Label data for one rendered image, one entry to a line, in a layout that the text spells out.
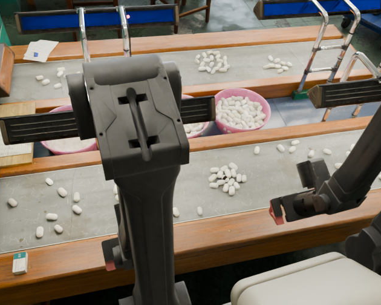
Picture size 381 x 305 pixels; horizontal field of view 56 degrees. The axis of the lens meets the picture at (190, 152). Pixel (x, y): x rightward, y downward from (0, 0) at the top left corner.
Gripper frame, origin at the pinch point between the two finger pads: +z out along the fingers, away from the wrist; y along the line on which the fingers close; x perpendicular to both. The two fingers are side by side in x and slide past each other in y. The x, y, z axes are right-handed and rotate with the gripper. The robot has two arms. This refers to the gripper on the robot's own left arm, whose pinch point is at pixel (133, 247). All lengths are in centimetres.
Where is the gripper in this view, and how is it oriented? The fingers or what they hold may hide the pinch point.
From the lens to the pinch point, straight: 93.1
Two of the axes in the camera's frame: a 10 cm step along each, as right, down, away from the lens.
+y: -9.5, 1.9, -2.4
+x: 2.4, 9.5, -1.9
